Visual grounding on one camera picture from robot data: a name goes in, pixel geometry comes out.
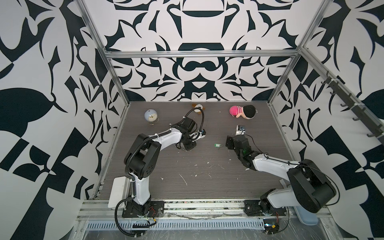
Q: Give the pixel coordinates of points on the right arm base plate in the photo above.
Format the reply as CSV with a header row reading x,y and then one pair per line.
x,y
258,207

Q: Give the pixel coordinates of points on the brown white plush toy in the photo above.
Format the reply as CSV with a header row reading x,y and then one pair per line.
x,y
198,108

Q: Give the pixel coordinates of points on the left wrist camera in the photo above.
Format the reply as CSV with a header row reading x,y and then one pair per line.
x,y
201,134

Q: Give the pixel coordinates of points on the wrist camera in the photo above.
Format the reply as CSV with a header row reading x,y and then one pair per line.
x,y
240,130
201,134

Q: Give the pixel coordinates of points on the black wall hook rail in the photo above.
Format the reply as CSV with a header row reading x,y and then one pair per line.
x,y
350,102

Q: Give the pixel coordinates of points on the pink plush doll black hair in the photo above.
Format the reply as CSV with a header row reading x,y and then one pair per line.
x,y
247,112

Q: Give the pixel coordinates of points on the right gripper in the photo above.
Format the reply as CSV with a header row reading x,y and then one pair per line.
x,y
230,141

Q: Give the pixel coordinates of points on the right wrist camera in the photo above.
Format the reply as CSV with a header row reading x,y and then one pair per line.
x,y
240,130

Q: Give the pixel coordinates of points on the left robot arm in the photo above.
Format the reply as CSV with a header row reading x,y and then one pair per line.
x,y
143,155

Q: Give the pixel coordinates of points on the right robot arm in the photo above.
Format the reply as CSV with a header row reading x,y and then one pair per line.
x,y
309,187

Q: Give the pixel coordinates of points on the blue grey pad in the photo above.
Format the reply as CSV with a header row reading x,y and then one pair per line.
x,y
305,217

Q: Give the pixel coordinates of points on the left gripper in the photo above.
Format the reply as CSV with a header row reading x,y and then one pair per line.
x,y
189,147

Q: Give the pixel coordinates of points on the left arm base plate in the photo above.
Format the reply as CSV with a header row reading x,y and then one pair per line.
x,y
150,209

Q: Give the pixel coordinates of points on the blue round alarm clock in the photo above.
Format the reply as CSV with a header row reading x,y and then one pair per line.
x,y
151,116

